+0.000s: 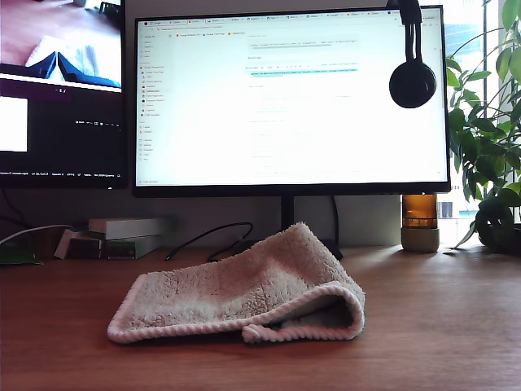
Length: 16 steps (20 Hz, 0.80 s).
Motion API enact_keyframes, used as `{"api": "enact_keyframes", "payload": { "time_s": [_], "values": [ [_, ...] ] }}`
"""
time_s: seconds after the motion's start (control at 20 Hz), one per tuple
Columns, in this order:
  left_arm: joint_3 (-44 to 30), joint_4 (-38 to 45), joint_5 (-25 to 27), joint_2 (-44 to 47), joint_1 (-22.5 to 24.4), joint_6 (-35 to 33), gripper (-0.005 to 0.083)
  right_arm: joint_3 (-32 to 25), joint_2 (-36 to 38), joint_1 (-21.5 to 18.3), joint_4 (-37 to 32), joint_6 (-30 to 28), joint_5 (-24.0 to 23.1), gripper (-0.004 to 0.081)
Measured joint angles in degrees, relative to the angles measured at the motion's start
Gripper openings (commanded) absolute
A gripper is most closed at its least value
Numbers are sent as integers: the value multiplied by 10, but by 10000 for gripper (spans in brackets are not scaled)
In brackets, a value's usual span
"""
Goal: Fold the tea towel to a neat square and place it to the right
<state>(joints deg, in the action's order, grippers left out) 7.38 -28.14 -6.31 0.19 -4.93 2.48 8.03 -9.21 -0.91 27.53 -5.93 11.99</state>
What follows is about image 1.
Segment fluffy pink white tea towel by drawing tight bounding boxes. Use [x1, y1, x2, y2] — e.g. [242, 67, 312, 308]
[107, 222, 366, 344]

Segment large monitor with white screen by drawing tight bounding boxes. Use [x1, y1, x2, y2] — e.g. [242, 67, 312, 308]
[131, 4, 452, 261]

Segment green and white box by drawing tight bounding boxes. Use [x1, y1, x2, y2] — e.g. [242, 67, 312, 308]
[104, 235, 162, 260]

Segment amber glass bottle grey base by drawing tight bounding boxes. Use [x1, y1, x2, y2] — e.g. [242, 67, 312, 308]
[401, 194, 441, 252]

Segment dark brown small box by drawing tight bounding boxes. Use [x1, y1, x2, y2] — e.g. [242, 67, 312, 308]
[67, 236, 103, 259]

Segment black headphones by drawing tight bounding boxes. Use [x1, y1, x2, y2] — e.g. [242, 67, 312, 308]
[386, 0, 439, 109]

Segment monitor with dark screen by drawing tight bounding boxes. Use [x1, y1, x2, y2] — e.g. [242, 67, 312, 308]
[0, 0, 129, 191]

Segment brown cardboard box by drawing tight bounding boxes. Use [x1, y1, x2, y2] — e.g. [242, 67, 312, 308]
[32, 226, 62, 258]

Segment green leafy potted plant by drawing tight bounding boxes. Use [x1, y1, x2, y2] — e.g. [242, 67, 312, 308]
[445, 0, 521, 253]

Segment green packet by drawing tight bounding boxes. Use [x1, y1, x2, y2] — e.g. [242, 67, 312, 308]
[0, 242, 43, 266]

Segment black monitor power cable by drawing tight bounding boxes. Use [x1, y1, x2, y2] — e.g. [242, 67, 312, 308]
[331, 195, 341, 248]

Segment black cable with plug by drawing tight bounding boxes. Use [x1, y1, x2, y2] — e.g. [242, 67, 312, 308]
[164, 222, 254, 263]

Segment white cable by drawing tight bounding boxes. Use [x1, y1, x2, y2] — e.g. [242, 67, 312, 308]
[0, 223, 75, 245]

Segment thin black cable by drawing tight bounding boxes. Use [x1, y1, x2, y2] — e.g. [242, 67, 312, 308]
[0, 187, 32, 229]

